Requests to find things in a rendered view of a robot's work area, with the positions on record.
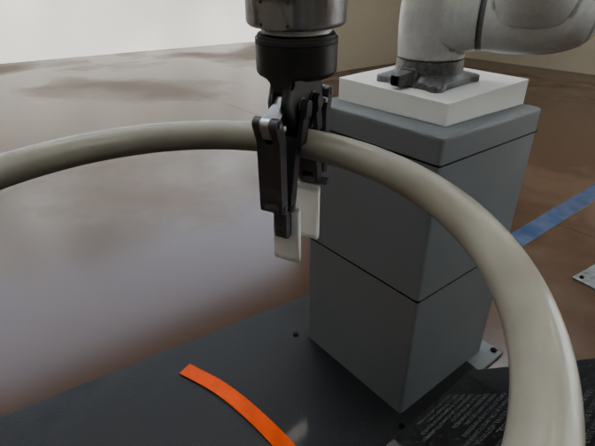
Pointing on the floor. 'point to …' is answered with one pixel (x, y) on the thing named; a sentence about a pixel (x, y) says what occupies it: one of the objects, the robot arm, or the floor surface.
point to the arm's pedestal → (410, 250)
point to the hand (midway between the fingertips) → (297, 222)
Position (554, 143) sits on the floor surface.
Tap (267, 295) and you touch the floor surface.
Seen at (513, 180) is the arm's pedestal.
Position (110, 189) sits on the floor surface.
